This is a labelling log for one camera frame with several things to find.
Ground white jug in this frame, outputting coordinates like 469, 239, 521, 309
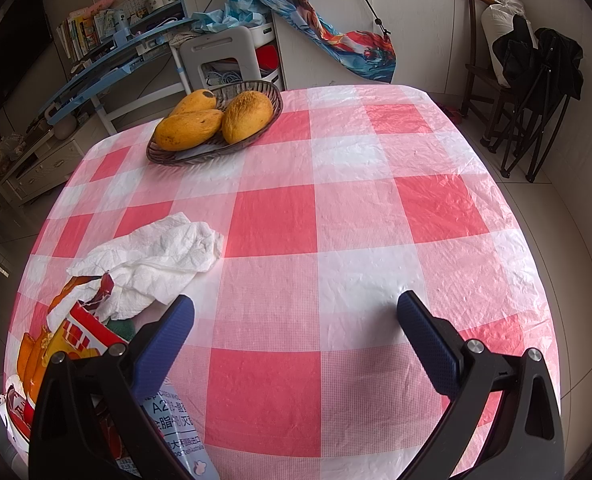
46, 105, 76, 138

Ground blue study desk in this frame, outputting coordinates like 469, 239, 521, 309
43, 0, 201, 126

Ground orange white snack bag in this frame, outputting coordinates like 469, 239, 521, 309
0, 272, 129, 461

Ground black flat television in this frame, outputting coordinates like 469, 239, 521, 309
0, 0, 54, 113

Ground white storage basket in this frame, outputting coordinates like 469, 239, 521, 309
256, 25, 283, 83

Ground black folding chair with jacket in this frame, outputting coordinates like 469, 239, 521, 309
486, 15, 586, 183

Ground cream television cabinet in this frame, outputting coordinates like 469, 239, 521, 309
0, 125, 96, 206

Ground blue cow print carton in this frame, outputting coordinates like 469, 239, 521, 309
140, 380, 217, 480

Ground white plastic stool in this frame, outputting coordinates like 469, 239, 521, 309
178, 25, 281, 98

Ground red white checkered tablecloth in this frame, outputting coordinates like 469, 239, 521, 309
3, 82, 561, 480

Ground blue plastic bag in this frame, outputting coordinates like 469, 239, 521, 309
191, 0, 271, 36

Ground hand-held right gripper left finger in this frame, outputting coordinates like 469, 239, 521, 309
30, 294, 221, 480

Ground plastic bags on cabinet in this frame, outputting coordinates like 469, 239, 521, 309
0, 132, 26, 166

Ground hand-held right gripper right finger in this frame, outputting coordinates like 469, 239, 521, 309
397, 290, 566, 480

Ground dark wooden chair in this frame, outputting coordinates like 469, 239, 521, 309
460, 0, 512, 143

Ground colourful printed sling bag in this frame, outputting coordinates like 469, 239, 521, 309
253, 0, 397, 83

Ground yellow mango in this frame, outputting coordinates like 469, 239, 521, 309
168, 89, 217, 118
154, 109, 225, 152
222, 91, 274, 145

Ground dark wicker fruit basket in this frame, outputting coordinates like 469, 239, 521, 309
146, 80, 283, 166

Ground row of books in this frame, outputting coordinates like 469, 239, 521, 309
56, 7, 101, 58

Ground white sack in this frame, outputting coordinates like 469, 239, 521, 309
480, 0, 539, 86

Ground white cupboard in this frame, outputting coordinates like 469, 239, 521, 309
271, 0, 519, 93

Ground red slipper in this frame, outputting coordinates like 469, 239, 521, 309
438, 102, 464, 126

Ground red green snack wrapper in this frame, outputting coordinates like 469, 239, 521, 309
106, 319, 137, 343

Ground large white tissue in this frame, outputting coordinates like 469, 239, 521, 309
66, 212, 224, 322

